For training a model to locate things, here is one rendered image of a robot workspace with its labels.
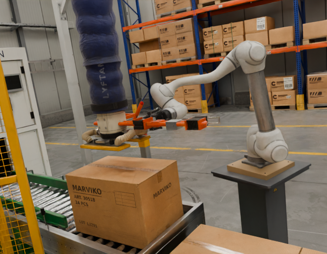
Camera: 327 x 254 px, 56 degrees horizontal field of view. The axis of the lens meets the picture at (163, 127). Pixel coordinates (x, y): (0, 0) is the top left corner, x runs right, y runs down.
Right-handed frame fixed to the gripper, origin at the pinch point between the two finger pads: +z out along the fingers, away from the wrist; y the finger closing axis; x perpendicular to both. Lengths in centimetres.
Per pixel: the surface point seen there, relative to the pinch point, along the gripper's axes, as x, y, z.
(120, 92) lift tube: 15.5, -18.3, 0.4
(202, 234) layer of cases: -24, 69, -9
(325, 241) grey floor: -71, 124, -116
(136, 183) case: -3.1, 28.8, 18.4
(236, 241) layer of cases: -44, 69, -10
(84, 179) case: 37, 30, 21
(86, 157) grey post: 268, 91, -164
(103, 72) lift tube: 19.8, -31.4, 7.1
